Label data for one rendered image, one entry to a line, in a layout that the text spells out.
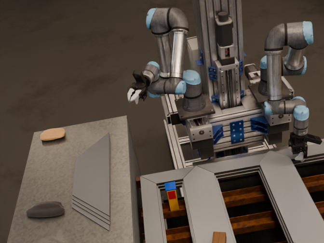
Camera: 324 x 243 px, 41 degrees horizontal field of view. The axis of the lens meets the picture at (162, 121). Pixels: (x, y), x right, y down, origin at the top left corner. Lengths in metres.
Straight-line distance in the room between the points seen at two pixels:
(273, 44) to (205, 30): 0.51
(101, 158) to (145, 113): 2.24
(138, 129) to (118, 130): 1.77
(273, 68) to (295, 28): 0.23
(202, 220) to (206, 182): 0.28
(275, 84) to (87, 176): 1.11
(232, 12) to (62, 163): 1.33
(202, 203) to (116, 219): 0.50
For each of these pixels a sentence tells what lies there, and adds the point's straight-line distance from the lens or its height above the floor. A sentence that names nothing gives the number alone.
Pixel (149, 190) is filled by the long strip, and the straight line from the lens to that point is 2.46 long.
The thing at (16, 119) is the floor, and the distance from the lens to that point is 5.18.
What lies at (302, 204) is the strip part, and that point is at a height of 0.87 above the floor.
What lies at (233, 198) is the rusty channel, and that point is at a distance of 2.60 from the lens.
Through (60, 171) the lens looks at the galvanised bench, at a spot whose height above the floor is 1.05.
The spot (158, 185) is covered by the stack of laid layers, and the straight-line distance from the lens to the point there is 2.50.
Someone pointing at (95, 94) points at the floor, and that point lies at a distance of 5.16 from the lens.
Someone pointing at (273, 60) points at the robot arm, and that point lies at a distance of 2.35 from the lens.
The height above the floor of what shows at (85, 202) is 1.07.
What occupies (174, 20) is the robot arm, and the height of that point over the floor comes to 1.64.
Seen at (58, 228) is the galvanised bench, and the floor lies 1.05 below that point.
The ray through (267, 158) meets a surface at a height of 0.87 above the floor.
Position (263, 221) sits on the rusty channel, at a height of 0.68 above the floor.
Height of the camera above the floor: 2.57
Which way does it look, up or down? 35 degrees down
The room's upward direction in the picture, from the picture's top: 11 degrees counter-clockwise
